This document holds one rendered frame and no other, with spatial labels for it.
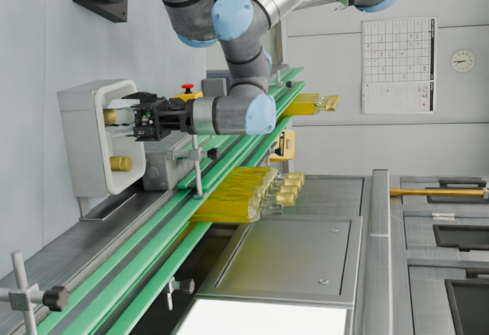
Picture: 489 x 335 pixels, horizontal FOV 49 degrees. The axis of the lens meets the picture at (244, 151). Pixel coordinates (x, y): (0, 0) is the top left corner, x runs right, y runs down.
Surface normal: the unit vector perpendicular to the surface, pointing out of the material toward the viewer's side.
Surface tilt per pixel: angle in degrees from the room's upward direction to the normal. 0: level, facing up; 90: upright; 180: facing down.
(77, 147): 90
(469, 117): 90
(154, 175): 90
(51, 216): 0
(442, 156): 90
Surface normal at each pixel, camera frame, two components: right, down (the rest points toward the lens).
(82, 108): -0.24, 0.27
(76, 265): -0.07, -0.96
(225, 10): -0.22, -0.59
